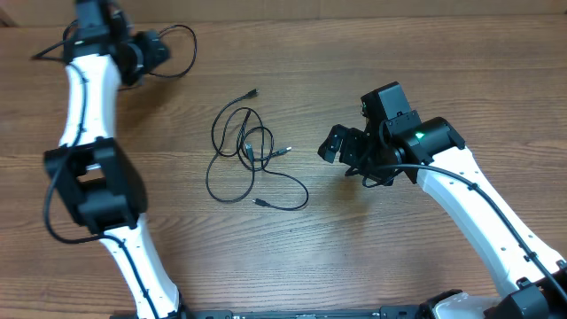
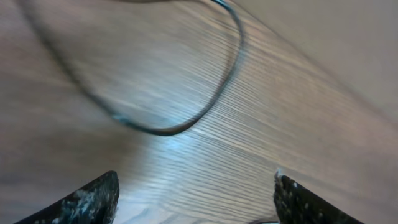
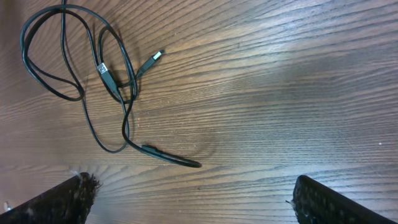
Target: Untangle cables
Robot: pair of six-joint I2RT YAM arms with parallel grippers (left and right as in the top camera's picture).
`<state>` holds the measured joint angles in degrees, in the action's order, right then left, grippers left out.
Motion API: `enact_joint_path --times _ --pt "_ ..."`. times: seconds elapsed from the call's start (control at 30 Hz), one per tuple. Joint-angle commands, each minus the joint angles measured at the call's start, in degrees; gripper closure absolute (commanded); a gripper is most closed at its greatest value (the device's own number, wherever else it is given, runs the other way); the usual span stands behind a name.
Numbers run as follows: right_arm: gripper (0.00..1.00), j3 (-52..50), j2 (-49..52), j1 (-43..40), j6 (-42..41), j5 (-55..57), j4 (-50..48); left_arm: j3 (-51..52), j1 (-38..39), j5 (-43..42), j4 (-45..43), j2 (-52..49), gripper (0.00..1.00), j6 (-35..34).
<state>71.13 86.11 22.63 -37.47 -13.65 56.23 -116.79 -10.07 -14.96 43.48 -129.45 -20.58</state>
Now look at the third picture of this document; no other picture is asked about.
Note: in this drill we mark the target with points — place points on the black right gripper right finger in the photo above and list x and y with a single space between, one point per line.
314 203

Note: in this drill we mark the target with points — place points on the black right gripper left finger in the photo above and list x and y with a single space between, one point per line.
67 203

